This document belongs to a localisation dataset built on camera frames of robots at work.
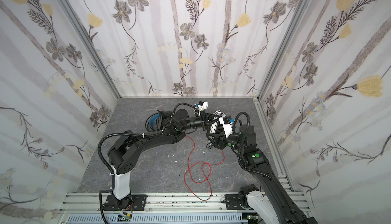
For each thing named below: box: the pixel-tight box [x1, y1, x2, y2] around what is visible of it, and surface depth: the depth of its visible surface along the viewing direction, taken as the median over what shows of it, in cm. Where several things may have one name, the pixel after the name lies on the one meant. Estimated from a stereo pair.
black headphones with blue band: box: [145, 109, 174, 132], surface depth 104 cm
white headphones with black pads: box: [209, 110, 233, 138], surface depth 66 cm
